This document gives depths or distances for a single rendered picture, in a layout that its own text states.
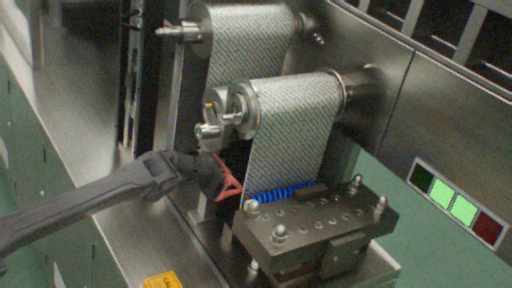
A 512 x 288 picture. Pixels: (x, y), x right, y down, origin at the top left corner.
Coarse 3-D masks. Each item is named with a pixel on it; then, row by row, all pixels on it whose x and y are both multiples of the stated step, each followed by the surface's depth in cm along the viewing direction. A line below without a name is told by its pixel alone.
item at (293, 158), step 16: (320, 128) 135; (256, 144) 125; (272, 144) 128; (288, 144) 132; (304, 144) 135; (320, 144) 138; (256, 160) 128; (272, 160) 132; (288, 160) 135; (304, 160) 138; (320, 160) 142; (256, 176) 132; (272, 176) 135; (288, 176) 138; (304, 176) 142; (256, 192) 135
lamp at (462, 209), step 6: (456, 198) 119; (462, 198) 118; (456, 204) 119; (462, 204) 118; (468, 204) 117; (456, 210) 119; (462, 210) 118; (468, 210) 117; (474, 210) 116; (456, 216) 120; (462, 216) 118; (468, 216) 117; (468, 222) 117
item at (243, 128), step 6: (234, 84) 125; (240, 84) 123; (336, 84) 134; (234, 90) 126; (240, 90) 123; (246, 90) 121; (228, 96) 128; (246, 96) 122; (252, 96) 121; (252, 102) 120; (252, 108) 120; (252, 114) 121; (252, 120) 121; (234, 126) 128; (240, 126) 126; (246, 126) 124; (252, 126) 122; (240, 132) 127; (246, 132) 125
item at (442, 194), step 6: (438, 180) 122; (438, 186) 122; (444, 186) 121; (432, 192) 124; (438, 192) 123; (444, 192) 121; (450, 192) 120; (432, 198) 124; (438, 198) 123; (444, 198) 121; (450, 198) 120; (444, 204) 122
